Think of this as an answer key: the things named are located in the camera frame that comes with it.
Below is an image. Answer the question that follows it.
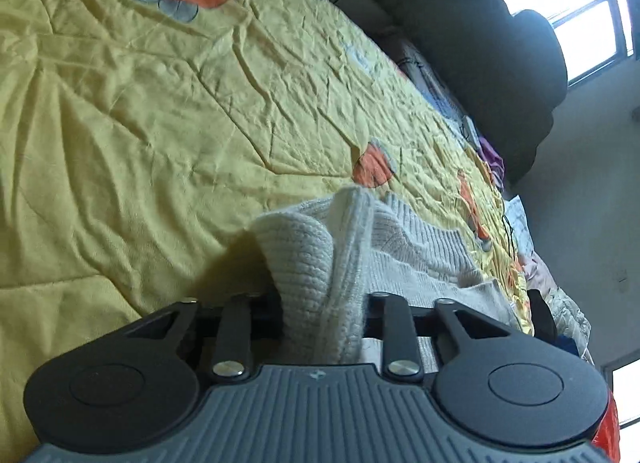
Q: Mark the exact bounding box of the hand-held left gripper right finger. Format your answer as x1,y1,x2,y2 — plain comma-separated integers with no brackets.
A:
366,288,557,380

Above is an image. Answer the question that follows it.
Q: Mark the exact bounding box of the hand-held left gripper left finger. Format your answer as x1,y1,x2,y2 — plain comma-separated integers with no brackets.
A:
122,292,283,380

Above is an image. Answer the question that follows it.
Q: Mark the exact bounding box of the white knitted garment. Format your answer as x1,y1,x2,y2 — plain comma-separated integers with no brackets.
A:
250,185,521,365

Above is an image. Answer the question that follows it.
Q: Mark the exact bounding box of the pale crumpled clothes pile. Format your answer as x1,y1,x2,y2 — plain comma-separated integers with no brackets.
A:
502,195,595,361

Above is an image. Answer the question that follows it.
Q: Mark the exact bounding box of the red plastic object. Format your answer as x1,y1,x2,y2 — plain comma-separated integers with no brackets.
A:
590,388,622,463

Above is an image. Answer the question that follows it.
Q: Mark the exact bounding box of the purple cloth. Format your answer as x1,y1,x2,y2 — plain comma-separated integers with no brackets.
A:
477,135,507,190

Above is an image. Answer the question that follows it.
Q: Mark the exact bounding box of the yellow quilted blanket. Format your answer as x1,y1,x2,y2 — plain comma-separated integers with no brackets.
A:
0,0,537,463

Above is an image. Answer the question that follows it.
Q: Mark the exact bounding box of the patterned light cloth pile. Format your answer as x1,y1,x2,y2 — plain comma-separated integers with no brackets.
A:
382,28,483,144

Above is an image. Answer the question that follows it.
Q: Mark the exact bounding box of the dark bedding pile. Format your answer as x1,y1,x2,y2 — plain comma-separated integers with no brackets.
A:
340,0,570,184

